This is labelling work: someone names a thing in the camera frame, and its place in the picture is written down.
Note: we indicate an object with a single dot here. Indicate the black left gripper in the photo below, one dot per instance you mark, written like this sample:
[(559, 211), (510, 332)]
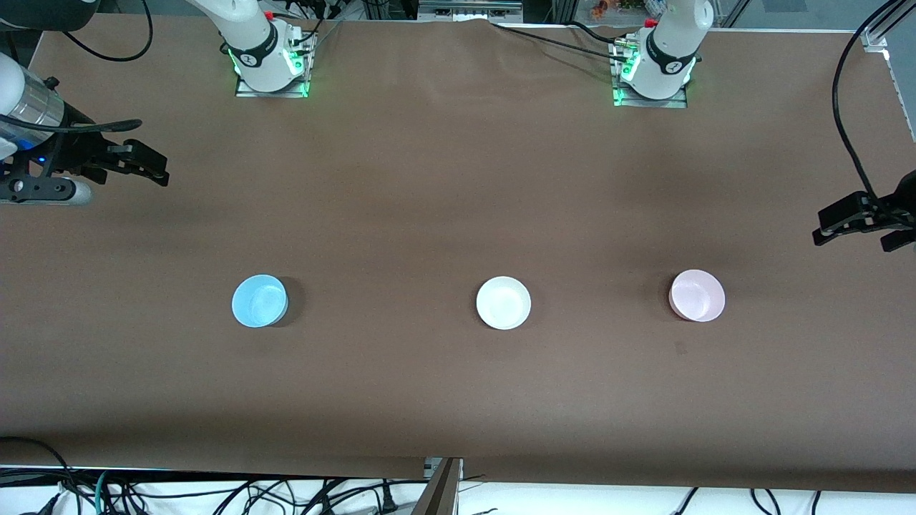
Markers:
[(903, 205)]

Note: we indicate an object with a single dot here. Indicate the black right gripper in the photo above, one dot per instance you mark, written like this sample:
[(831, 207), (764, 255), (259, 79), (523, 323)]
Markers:
[(74, 150)]

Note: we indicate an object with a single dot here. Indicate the pink bowl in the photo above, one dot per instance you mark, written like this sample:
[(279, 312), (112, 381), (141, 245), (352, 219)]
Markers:
[(695, 296)]

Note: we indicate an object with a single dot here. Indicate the blue bowl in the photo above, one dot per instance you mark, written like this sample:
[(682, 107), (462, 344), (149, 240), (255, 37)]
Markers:
[(257, 302)]

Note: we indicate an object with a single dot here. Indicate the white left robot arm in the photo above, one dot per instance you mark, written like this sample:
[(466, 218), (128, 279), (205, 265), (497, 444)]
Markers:
[(669, 54)]

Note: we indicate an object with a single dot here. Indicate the white bowl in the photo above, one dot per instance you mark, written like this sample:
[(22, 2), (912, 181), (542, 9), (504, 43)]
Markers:
[(503, 303)]

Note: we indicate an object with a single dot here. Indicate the brown table cover sheet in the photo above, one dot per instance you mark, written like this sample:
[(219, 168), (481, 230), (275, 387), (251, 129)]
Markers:
[(429, 179)]

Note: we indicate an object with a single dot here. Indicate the orange toy figure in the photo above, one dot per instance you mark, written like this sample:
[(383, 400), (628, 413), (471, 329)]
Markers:
[(600, 7)]

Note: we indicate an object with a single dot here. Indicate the grey metal box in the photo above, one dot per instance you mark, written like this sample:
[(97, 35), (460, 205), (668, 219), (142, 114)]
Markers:
[(469, 11)]

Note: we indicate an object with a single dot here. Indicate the black power plug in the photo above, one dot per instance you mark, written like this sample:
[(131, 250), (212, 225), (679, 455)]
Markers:
[(388, 501)]

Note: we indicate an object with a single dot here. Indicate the white edge rail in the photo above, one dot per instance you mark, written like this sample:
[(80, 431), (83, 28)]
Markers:
[(903, 93)]

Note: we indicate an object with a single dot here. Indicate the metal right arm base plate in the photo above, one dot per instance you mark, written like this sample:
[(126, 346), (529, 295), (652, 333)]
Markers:
[(272, 94)]

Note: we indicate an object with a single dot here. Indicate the aluminium frame profile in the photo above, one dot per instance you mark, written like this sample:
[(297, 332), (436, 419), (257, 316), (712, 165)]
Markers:
[(884, 28)]

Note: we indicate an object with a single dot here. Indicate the aluminium frame post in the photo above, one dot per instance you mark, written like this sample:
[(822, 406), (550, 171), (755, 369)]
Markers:
[(563, 8)]

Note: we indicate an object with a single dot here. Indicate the grey metal post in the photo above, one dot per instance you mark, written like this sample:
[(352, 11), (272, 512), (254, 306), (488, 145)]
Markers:
[(440, 493)]

